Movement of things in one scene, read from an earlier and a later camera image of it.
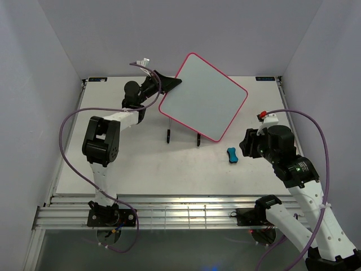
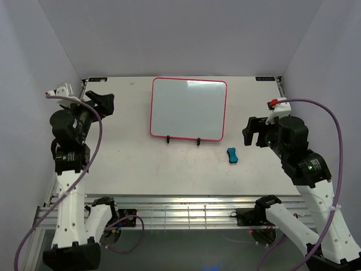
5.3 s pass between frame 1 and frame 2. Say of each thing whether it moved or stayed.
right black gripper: moved
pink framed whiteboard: moved
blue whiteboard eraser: stayed
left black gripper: moved
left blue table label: stayed
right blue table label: stayed
